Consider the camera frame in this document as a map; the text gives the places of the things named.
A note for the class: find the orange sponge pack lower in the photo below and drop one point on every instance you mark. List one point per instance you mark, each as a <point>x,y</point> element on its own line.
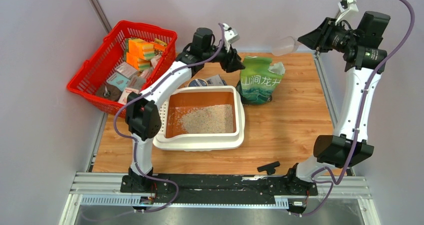
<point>137,62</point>

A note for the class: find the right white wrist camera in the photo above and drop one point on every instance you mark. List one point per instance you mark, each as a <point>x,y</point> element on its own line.
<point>347,9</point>

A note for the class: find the green cat litter bag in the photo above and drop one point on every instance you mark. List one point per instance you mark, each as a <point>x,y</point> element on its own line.
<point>259,79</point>

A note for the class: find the white orange litter box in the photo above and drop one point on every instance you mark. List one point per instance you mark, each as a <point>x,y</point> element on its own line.
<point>202,119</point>

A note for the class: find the orange sponge pack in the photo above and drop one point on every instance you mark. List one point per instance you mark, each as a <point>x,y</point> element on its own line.
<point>140,48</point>
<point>137,62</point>

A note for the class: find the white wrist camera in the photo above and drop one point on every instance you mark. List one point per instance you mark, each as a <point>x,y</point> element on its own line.
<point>230,36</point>
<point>347,9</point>

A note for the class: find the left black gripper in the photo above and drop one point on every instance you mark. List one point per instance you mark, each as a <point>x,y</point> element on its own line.
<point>231,61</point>

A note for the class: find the clear plastic scoop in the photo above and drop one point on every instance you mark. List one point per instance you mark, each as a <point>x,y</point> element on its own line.
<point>283,46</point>

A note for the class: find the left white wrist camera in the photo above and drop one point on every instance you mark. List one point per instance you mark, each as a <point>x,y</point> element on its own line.
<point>230,36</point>

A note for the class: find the red plastic shopping basket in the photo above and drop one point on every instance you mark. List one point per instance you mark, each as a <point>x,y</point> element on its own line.
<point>95,71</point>

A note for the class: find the brown round scrubber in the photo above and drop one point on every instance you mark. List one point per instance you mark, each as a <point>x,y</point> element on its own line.
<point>109,92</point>

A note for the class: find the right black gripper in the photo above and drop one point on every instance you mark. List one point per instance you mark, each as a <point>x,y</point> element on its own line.
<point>318,38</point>

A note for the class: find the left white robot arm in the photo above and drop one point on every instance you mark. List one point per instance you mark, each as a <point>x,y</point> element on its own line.
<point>142,109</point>

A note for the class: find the white pink sponge box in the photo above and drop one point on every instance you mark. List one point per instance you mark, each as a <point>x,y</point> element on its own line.
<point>124,96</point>

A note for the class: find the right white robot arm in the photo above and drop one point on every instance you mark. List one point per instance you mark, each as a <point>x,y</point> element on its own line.
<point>348,145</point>

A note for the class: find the black mounting base plate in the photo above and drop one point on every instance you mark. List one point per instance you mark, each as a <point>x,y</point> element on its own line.
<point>211,189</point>

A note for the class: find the black T-shaped tool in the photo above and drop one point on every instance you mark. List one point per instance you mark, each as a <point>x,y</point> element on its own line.
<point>269,168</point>

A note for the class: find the orange sponge pack upper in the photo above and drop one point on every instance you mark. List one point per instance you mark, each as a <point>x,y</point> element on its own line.
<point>140,48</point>

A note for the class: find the teal card package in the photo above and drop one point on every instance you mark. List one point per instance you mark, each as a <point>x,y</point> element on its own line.
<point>118,80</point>

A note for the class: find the aluminium frame rail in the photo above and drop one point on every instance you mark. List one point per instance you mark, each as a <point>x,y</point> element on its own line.
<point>103,189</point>

